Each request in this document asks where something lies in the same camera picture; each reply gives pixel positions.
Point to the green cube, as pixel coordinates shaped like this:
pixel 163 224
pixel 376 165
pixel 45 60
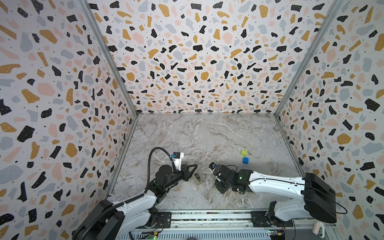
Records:
pixel 244 152

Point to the white handle object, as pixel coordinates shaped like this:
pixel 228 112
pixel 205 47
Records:
pixel 319 229

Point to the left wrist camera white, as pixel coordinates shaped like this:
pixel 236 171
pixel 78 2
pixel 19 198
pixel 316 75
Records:
pixel 177 157

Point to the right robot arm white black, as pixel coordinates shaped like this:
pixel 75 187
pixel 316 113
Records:
pixel 309 196

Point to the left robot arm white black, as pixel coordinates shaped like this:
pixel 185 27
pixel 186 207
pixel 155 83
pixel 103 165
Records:
pixel 108 221

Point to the blue cube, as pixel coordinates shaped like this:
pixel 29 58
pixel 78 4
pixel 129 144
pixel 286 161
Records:
pixel 245 160

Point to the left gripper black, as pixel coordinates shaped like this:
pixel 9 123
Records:
pixel 184 172

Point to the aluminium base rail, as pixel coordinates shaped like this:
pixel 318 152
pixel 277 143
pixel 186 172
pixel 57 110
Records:
pixel 225 225

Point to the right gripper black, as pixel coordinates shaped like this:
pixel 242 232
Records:
pixel 222 179

